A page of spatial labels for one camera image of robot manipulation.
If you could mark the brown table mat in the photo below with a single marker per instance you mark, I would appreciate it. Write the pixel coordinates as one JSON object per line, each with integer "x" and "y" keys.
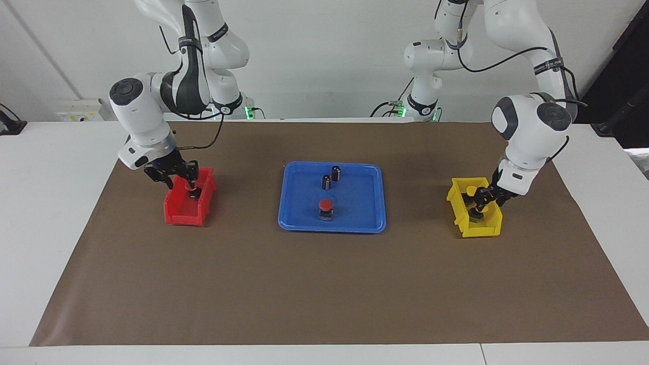
{"x": 324, "y": 284}

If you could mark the black clamp mount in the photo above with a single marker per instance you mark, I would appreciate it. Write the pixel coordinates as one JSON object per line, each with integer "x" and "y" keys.
{"x": 10, "y": 125}

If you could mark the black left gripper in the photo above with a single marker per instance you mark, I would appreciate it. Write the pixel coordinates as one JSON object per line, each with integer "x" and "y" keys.
{"x": 502, "y": 190}

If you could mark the yellow plastic bin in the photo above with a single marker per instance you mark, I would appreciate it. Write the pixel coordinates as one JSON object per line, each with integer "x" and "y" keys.
{"x": 479, "y": 230}

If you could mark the red push button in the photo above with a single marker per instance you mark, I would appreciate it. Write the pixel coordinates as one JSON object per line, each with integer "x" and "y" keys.
{"x": 193, "y": 189}
{"x": 325, "y": 205}

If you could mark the blue plastic tray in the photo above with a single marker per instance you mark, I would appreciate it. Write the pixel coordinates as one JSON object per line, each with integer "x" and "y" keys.
{"x": 355, "y": 213}

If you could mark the black cylinder capacitor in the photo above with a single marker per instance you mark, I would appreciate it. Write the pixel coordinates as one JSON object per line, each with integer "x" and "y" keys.
{"x": 326, "y": 182}
{"x": 336, "y": 173}

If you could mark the red plastic bin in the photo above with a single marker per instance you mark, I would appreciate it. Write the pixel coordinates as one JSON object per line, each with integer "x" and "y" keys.
{"x": 185, "y": 215}

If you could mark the grey plastic sheet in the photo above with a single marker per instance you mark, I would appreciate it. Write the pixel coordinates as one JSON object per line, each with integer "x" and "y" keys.
{"x": 640, "y": 163}

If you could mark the black backdrop panel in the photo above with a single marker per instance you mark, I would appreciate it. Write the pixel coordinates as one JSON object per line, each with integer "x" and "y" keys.
{"x": 628, "y": 61}

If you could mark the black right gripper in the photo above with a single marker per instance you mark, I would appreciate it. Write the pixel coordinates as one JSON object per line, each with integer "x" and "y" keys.
{"x": 165, "y": 165}

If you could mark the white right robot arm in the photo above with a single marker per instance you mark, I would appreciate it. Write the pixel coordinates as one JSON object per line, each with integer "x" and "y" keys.
{"x": 139, "y": 109}

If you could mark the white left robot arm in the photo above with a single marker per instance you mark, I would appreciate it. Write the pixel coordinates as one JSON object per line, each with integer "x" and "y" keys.
{"x": 530, "y": 126}

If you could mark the yellow push button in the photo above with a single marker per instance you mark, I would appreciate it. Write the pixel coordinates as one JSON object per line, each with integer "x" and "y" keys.
{"x": 471, "y": 191}
{"x": 480, "y": 209}

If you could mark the black tripod leg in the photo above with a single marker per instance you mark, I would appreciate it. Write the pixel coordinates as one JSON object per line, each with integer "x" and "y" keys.
{"x": 616, "y": 120}

